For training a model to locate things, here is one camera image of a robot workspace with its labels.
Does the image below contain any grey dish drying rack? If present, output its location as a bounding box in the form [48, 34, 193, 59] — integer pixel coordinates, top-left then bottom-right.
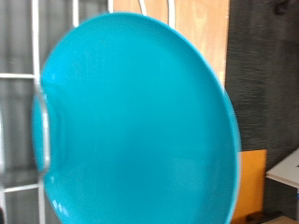
[0, 0, 114, 224]

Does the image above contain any white board panel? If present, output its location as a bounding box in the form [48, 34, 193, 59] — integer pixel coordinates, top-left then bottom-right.
[265, 147, 299, 189]

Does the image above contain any blue plate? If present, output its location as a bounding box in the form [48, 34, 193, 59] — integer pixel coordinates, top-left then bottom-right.
[31, 11, 243, 224]

